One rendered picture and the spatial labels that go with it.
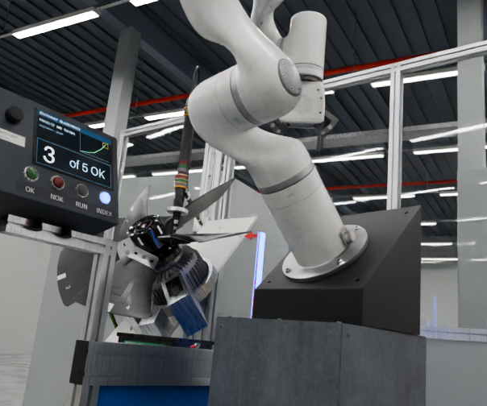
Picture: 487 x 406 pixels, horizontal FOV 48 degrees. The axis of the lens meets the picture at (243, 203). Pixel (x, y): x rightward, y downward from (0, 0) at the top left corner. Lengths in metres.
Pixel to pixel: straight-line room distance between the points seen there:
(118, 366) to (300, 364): 0.37
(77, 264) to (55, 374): 2.65
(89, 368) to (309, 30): 0.85
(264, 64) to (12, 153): 0.44
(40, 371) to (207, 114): 3.78
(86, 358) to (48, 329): 3.53
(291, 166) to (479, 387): 1.18
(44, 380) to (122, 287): 3.00
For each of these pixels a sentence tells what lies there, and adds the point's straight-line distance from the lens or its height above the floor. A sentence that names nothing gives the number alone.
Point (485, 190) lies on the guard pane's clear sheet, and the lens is 2.06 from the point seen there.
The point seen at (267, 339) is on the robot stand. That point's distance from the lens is 1.01.
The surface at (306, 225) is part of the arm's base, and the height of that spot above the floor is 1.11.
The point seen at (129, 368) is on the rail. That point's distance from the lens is 1.15.
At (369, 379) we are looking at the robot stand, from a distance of 0.99.
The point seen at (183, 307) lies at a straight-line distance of 1.63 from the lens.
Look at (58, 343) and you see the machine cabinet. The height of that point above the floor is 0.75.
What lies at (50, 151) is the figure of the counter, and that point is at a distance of 0.99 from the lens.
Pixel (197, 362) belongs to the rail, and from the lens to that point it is 1.29.
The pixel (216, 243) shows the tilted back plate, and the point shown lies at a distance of 2.07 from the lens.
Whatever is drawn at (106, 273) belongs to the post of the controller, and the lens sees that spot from 1.10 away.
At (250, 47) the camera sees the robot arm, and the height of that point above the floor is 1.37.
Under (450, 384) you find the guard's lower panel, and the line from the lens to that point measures 2.00.
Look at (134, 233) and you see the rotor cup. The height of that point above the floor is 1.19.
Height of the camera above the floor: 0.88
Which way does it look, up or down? 14 degrees up
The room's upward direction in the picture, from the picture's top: 6 degrees clockwise
